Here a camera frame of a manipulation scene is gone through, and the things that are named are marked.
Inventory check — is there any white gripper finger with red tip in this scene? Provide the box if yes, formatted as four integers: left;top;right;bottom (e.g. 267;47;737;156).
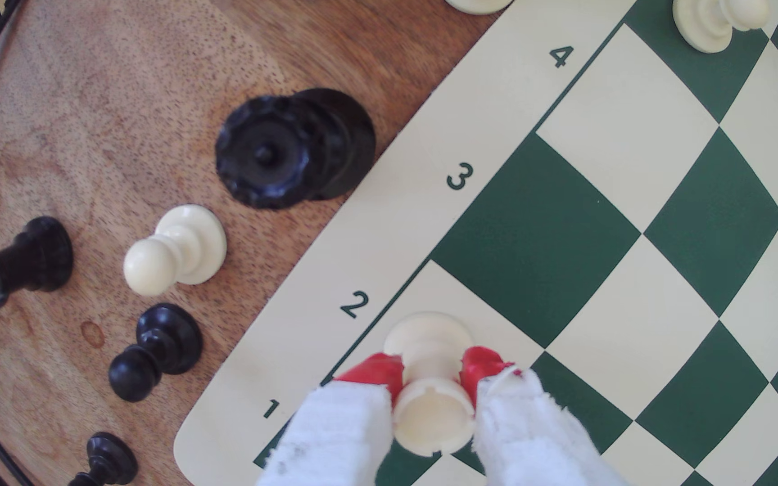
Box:
461;346;626;486
257;353;405;486

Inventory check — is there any white chess rook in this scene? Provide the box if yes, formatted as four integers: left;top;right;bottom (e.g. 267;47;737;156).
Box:
384;312;476;457

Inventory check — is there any black chess pawn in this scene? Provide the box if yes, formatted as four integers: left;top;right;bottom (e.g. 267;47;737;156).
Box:
108;303;204;404
68;432;139;486

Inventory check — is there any green and cream chess mat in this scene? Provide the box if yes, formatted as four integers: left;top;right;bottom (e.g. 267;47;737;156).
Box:
173;0;778;486

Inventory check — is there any white chess pawn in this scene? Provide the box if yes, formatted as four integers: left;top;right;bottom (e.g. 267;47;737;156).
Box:
123;204;228;298
444;0;515;16
673;0;775;55

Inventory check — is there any black chess queen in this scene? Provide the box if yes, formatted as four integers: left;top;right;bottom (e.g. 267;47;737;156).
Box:
215;88;377;210

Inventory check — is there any black chess rook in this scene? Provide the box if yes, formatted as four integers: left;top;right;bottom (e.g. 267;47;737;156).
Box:
0;216;74;313

